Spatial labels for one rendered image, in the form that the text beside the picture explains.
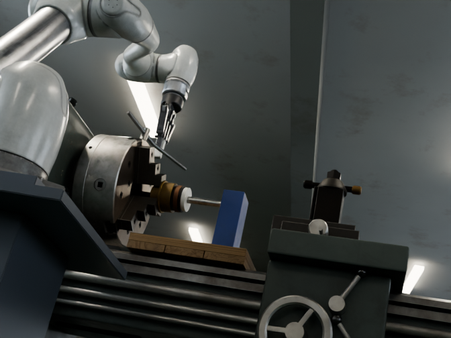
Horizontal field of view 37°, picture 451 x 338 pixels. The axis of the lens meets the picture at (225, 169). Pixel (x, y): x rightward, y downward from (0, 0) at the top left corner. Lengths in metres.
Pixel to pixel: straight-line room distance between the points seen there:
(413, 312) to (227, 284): 0.43
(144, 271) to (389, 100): 4.16
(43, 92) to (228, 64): 4.25
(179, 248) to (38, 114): 0.54
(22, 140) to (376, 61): 4.12
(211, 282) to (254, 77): 4.08
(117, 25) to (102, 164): 0.37
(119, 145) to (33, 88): 0.59
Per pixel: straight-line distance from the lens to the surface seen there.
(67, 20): 1.86
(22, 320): 1.25
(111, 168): 1.84
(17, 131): 1.31
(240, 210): 1.83
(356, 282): 1.49
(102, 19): 1.86
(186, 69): 2.37
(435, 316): 1.61
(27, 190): 1.07
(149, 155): 1.92
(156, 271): 1.70
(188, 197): 1.91
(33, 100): 1.33
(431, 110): 5.75
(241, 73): 5.61
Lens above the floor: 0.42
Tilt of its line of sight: 23 degrees up
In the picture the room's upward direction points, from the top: 13 degrees clockwise
